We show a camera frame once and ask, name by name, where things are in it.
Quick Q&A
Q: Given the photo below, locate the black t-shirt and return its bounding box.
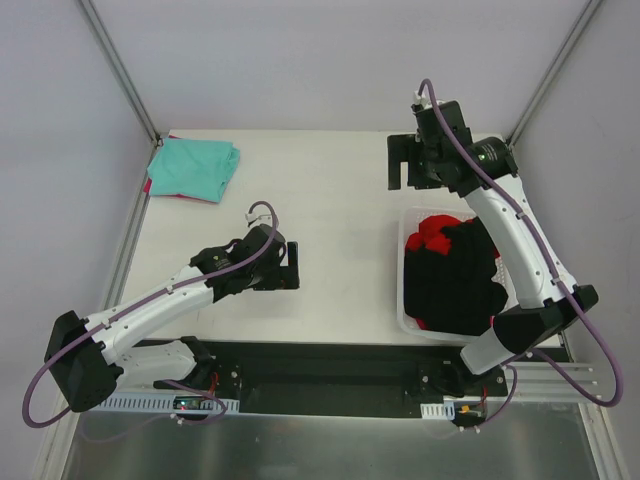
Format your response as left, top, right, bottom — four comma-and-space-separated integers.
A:
403, 223, 510, 336

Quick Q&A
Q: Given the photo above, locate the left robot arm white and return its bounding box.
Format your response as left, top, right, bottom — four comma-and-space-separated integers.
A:
45, 224, 300, 413

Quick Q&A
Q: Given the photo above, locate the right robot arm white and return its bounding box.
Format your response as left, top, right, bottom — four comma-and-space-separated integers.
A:
387, 98, 598, 395

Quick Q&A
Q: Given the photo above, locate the white plastic basket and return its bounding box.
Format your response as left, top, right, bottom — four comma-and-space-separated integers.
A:
397, 207, 515, 344

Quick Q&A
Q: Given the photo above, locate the red t-shirt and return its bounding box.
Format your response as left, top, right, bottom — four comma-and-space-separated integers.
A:
404, 214, 501, 332

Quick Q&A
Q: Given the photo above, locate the folded teal t-shirt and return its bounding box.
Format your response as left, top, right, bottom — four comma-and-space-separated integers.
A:
144, 137, 240, 203

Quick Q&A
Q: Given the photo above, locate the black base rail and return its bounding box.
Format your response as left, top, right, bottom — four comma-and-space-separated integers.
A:
183, 341, 527, 419

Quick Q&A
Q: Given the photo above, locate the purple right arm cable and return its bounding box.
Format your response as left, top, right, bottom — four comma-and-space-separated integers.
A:
418, 79, 625, 408

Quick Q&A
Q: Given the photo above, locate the right aluminium frame post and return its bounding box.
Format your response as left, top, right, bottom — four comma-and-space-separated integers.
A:
506, 0, 605, 148

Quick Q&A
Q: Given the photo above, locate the aluminium frame post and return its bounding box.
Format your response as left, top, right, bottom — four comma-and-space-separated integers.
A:
75, 0, 161, 145
506, 0, 605, 148

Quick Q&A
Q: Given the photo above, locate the left aluminium frame post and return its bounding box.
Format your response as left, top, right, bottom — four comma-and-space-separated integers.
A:
75, 0, 161, 145

